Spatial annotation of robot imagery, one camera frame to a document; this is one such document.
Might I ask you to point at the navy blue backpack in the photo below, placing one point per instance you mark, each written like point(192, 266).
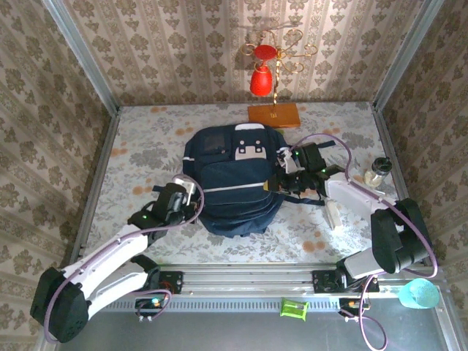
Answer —
point(234, 172)

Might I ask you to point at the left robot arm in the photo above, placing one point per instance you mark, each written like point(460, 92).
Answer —
point(109, 252)

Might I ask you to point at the small glass bottle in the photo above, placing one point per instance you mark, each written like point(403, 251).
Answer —
point(376, 173)

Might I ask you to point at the left connector board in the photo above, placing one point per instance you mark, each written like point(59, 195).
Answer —
point(150, 303)

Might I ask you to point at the connector board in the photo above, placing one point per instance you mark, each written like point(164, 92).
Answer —
point(351, 304)
point(150, 303)

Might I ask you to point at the red hanging cup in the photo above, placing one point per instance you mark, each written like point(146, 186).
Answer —
point(265, 52)
point(260, 84)

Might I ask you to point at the green packet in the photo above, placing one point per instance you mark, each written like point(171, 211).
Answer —
point(293, 309)

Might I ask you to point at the right connector board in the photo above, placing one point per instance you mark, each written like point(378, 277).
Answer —
point(351, 304)

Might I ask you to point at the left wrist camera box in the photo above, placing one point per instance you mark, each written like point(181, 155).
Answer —
point(184, 192)

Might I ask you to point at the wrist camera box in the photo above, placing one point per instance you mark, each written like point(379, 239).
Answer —
point(184, 192)
point(290, 164)

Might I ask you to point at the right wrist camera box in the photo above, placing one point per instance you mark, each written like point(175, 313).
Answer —
point(290, 164)

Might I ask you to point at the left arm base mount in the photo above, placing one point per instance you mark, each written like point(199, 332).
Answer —
point(172, 283)

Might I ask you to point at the left table side rail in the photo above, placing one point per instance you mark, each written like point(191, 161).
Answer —
point(98, 175)

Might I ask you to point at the table side rail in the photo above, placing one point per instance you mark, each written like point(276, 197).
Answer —
point(388, 146)
point(98, 175)

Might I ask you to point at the right table side rail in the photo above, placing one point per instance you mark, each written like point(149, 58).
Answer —
point(388, 146)

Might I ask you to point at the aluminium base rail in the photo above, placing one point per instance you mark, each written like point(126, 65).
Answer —
point(248, 278)

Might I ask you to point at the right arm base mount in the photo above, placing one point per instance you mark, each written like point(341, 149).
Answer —
point(323, 281)

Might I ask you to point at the right metal frame post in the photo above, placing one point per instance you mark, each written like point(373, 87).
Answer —
point(406, 51)

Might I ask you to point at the metal frame post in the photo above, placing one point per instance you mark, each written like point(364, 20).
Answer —
point(84, 62)
point(406, 51)

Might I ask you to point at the left metal frame post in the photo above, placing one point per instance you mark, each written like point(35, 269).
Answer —
point(84, 62)

